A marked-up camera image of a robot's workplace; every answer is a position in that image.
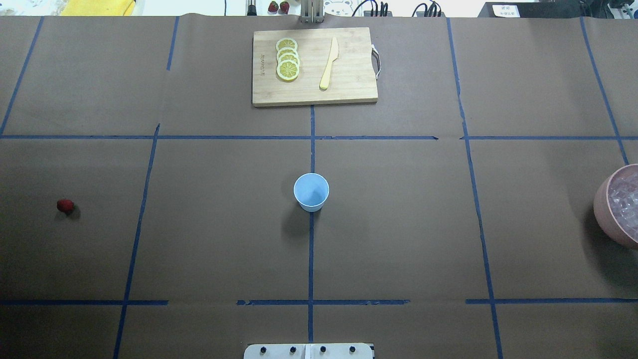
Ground aluminium frame post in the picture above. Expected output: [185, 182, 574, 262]
[299, 0, 325, 23]

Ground white bear sticker sheet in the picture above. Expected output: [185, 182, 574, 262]
[324, 0, 357, 16]

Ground yellow plastic knife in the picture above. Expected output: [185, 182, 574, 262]
[319, 37, 339, 91]

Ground bamboo cutting board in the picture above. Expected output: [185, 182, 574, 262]
[252, 27, 378, 107]

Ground front lemon slice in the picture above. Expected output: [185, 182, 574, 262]
[276, 61, 301, 82]

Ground lemon slice nearest board edge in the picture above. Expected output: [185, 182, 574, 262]
[276, 38, 298, 51]

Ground black box with label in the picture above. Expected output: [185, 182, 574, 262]
[477, 0, 590, 19]

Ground lemon slice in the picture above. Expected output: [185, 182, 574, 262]
[277, 47, 299, 61]
[276, 61, 301, 82]
[277, 56, 301, 64]

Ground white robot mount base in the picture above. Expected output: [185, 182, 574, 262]
[243, 343, 375, 359]

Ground light blue paper cup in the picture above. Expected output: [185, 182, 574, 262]
[293, 173, 330, 213]

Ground pink bowl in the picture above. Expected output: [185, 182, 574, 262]
[593, 164, 637, 250]

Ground strawberry on side tray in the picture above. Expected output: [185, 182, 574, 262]
[268, 0, 280, 14]

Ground yellow cloth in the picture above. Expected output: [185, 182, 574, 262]
[61, 0, 137, 16]

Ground ice cubes in bowl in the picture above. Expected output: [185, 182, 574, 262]
[608, 173, 638, 238]

